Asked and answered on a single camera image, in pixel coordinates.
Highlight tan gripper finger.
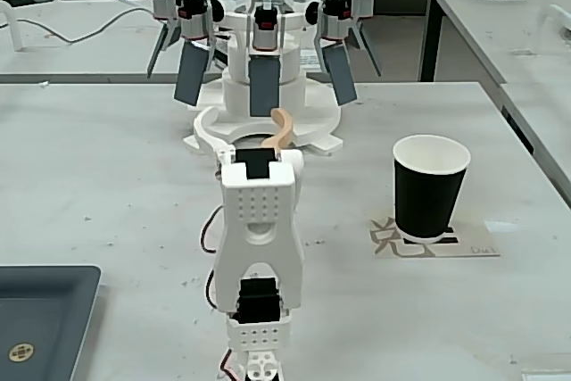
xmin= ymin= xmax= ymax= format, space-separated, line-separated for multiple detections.
xmin=261 ymin=107 xmax=298 ymax=150

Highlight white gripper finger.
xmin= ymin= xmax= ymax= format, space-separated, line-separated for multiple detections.
xmin=192 ymin=105 xmax=236 ymax=164

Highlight white paper cup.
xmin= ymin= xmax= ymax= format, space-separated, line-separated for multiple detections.
xmin=392 ymin=133 xmax=472 ymax=242

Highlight printed paper mat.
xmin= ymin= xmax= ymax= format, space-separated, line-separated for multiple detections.
xmin=368 ymin=215 xmax=501 ymax=261

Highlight white dispenser machine base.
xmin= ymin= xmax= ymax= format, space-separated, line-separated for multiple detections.
xmin=181 ymin=10 xmax=344 ymax=157

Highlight white curved stand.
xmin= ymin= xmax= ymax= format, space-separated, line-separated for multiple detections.
xmin=0 ymin=0 xmax=51 ymax=53
xmin=541 ymin=3 xmax=571 ymax=55

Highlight white side table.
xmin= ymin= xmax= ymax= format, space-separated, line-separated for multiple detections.
xmin=418 ymin=0 xmax=571 ymax=87

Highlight grey plastic tray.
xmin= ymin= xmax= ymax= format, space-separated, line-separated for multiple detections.
xmin=0 ymin=264 xmax=103 ymax=381

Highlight red black servo cable loop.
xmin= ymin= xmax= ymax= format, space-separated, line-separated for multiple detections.
xmin=198 ymin=204 xmax=227 ymax=258

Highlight grey loose cable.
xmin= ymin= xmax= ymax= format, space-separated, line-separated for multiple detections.
xmin=26 ymin=4 xmax=158 ymax=46

